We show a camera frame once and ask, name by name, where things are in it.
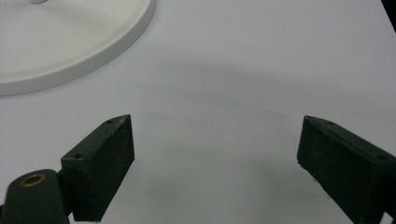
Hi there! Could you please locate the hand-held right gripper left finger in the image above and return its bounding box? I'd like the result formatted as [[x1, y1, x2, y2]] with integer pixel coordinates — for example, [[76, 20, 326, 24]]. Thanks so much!
[[60, 114, 135, 223]]

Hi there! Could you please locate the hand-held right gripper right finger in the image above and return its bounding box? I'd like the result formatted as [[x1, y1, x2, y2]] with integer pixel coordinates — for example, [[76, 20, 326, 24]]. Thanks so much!
[[296, 115, 396, 224]]

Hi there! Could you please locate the white round plate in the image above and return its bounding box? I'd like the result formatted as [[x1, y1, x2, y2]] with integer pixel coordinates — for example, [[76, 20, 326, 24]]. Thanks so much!
[[0, 0, 157, 97]]

